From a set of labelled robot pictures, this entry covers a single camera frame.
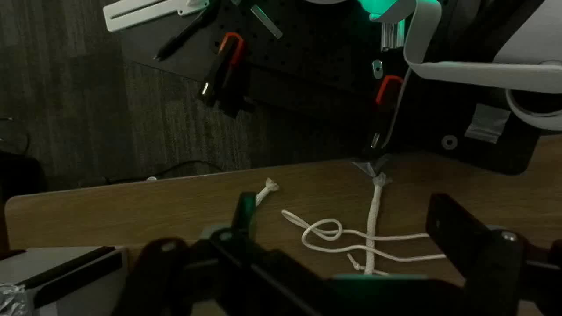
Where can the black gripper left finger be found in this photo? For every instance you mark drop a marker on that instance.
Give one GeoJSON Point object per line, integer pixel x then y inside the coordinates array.
{"type": "Point", "coordinates": [244, 213]}

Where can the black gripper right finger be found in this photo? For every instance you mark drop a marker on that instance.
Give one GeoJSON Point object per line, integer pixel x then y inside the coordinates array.
{"type": "Point", "coordinates": [453, 229]}

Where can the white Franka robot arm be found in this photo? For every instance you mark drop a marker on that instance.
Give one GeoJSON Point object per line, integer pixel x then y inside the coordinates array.
{"type": "Point", "coordinates": [467, 73]}

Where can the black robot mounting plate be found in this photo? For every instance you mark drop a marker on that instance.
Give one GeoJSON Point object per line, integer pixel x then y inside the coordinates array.
{"type": "Point", "coordinates": [304, 64]}

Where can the black pen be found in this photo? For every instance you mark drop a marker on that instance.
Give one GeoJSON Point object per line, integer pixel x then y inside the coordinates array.
{"type": "Point", "coordinates": [184, 36]}

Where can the small grey metal strip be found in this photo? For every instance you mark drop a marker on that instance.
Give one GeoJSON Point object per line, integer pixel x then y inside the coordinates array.
{"type": "Point", "coordinates": [265, 22]}

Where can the large silver metal case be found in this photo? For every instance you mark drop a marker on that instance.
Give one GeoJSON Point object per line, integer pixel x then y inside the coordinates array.
{"type": "Point", "coordinates": [63, 287]}

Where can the green lit device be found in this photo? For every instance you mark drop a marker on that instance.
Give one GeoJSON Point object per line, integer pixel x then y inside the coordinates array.
{"type": "Point", "coordinates": [379, 8]}

